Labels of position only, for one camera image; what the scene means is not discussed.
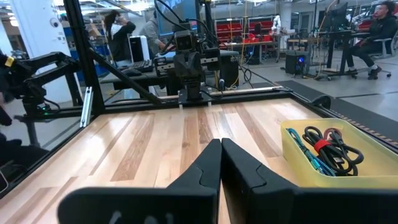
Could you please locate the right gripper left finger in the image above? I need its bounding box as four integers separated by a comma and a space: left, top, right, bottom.
57, 138, 223, 224

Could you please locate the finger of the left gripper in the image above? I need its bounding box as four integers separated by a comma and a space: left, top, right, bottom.
188, 51, 203, 80
173, 52, 189, 80

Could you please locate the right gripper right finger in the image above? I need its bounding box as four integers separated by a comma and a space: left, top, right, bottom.
221, 138, 398, 224

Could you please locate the blue braided USB-C cable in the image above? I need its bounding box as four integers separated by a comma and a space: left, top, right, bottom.
285, 127, 337, 177

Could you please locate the black cable with red strap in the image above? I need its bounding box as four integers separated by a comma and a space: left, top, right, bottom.
302, 125, 365, 177

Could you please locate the red USB-C cable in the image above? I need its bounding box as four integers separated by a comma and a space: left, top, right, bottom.
322, 127, 343, 142

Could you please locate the black keyboard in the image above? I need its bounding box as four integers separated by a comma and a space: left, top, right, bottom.
126, 59, 154, 73

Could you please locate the person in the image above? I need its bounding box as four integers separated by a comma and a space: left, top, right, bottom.
103, 9, 137, 62
138, 9, 169, 57
346, 0, 398, 80

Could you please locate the black computer mouse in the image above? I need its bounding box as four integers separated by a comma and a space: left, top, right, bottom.
121, 68, 143, 77

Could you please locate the large computer monitor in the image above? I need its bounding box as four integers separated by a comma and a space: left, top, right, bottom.
155, 0, 200, 37

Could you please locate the red storage bin shelf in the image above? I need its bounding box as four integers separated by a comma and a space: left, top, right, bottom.
214, 16, 275, 45

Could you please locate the black computer box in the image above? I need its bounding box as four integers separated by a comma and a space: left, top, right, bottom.
285, 50, 310, 76

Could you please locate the yellow translucent plastic bin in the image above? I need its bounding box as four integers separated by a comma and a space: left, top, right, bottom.
280, 118, 398, 190

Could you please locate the white building column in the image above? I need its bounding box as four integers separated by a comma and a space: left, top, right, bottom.
8, 0, 82, 104

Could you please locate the black computer monitor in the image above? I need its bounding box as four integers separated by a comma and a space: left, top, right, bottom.
323, 2, 349, 32

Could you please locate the grey office chair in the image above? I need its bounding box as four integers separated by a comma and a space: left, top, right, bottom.
369, 29, 398, 78

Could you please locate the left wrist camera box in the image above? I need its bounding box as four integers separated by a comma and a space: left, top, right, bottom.
174, 30, 197, 52

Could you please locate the black aluminium rig frame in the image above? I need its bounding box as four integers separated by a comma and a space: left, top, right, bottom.
0, 0, 398, 200

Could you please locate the silver aluminium bracket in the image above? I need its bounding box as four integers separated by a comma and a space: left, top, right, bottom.
80, 86, 94, 129

